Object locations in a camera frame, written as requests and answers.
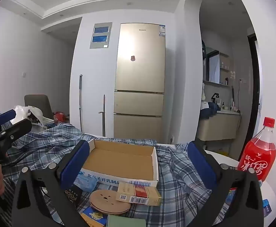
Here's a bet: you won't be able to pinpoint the gold red cigarette pack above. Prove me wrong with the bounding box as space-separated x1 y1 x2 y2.
116 182 162 206

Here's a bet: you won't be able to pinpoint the bathroom mirror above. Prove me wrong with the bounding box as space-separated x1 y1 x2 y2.
206 50 221 84

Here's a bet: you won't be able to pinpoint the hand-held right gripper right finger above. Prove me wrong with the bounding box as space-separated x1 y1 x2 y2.
187 140 264 227

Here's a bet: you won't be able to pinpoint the blue face mask packet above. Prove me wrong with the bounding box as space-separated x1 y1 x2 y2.
73 170 99 192

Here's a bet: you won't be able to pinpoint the gold refrigerator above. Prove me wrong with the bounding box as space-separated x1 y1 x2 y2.
113 23 166 143

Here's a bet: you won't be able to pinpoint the small black box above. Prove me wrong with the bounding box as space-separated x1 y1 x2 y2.
64 184 84 210

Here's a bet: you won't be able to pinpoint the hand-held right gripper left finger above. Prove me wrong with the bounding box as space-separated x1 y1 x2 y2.
10 139 91 227

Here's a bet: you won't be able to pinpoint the dark blue cloth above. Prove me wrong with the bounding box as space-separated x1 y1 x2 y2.
201 102 221 120

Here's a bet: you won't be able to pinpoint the grey chair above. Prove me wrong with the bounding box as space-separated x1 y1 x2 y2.
24 95 54 120

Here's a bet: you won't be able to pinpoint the red bag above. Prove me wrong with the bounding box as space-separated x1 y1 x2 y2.
53 112 69 123

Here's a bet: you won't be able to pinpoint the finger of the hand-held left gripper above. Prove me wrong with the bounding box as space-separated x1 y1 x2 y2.
0 109 17 133
0 119 32 147

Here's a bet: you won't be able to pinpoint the small blue packet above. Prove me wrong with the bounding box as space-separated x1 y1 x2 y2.
262 199 272 218

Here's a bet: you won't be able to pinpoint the blue plaid cloth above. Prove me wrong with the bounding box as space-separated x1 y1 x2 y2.
1 122 238 227

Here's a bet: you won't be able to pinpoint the green notepad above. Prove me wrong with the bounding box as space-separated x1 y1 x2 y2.
106 215 147 227

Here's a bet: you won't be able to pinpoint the dark framed glass door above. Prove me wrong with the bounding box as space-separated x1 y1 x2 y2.
247 33 261 163

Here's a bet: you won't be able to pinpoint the dark pole with handle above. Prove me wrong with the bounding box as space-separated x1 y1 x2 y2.
98 95 106 138

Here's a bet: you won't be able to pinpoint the white plastic bag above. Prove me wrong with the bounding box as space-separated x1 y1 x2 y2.
10 105 46 129

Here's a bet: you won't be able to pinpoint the beige vanity cabinet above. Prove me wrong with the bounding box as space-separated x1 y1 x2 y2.
197 111 242 142

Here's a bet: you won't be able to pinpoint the grey mop handle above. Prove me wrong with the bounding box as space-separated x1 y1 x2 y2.
78 74 84 133

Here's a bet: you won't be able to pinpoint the red iced tea bottle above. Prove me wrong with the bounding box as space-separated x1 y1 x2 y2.
237 117 276 187

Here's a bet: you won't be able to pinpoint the tan round tape reel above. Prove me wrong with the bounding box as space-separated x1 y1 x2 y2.
89 189 131 215

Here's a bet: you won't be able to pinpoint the blue gold cigarette pack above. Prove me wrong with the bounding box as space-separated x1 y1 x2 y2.
80 206 109 227

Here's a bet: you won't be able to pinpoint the cardboard box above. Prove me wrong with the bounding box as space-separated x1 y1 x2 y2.
78 139 159 188

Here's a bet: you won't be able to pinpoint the grey wall panel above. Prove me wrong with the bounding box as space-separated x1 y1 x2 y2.
89 22 113 50

